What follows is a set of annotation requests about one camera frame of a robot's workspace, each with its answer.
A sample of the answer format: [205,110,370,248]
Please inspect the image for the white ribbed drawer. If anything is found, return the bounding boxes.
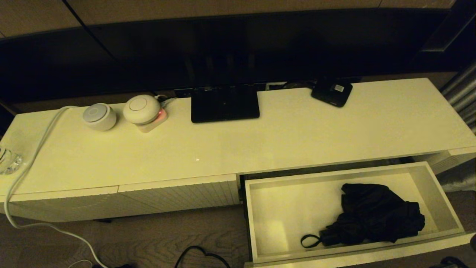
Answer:
[238,161,476,268]

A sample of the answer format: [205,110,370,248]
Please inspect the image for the black folding umbrella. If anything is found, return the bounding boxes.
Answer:
[300,183,425,249]

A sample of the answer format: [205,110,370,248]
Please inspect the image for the white TV cabinet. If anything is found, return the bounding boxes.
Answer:
[0,77,476,224]

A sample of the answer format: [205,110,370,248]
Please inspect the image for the white power strip red light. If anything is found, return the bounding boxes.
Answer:
[136,106,169,133]

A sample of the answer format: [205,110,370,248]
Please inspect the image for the white ribbed cabinet door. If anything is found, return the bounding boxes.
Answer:
[118,173,240,216]

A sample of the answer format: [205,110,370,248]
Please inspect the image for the black flat television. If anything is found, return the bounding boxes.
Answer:
[0,7,476,103]

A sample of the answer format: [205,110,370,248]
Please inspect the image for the black set-top box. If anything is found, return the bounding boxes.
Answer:
[311,78,353,108]

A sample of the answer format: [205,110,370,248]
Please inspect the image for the white domed round device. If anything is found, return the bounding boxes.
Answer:
[123,94,161,125]

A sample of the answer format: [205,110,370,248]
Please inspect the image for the white round speaker grey top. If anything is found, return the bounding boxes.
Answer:
[82,103,117,131]

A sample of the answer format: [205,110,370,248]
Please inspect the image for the white plain cabinet panel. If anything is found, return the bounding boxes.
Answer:
[0,186,119,223]

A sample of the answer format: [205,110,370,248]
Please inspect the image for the narrow white ribbed door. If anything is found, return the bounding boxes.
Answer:
[413,146,476,175]

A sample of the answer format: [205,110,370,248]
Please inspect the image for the grey curtain folds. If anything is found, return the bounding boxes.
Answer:
[439,61,476,135]

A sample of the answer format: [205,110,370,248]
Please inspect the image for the clear glass object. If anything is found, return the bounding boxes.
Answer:
[0,146,23,175]

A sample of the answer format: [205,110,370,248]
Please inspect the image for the black television base plate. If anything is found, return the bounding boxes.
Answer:
[191,85,260,124]

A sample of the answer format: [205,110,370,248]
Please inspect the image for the tangled black cables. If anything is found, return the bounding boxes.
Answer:
[265,80,316,91]

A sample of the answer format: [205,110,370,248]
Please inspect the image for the black floor cable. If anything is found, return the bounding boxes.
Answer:
[175,246,231,268]

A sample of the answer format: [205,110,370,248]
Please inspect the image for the white power cable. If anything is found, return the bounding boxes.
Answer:
[4,106,108,268]

